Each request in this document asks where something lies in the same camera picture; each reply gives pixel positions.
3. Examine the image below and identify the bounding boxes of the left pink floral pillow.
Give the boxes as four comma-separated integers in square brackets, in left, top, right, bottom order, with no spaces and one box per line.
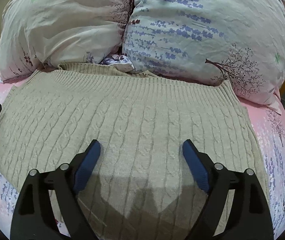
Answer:
[0,0,132,81]

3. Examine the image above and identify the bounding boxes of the right blue floral pillow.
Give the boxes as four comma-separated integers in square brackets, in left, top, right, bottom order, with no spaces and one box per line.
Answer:
[100,0,285,116]

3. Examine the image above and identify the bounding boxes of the beige cable knit sweater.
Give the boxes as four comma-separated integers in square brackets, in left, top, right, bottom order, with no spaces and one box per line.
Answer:
[0,62,270,239]

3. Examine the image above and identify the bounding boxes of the pink floral bed sheet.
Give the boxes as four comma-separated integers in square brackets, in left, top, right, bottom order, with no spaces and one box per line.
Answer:
[0,77,285,240]

